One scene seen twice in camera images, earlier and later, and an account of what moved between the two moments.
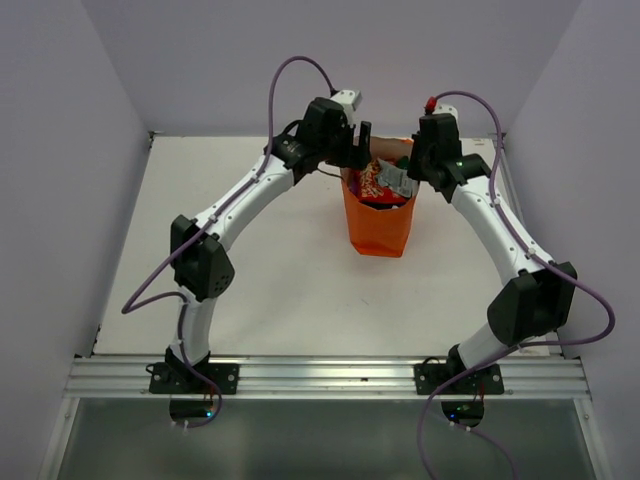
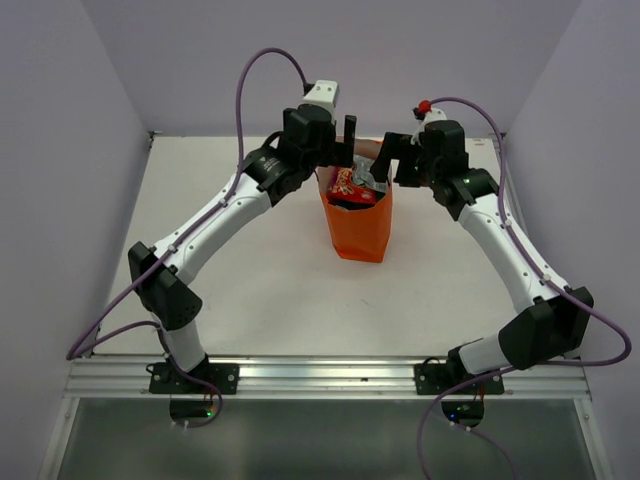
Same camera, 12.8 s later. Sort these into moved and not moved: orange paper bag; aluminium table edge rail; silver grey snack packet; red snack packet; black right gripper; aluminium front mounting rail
Moved: red snack packet; silver grey snack packet; orange paper bag
Not moved: aluminium table edge rail; aluminium front mounting rail; black right gripper
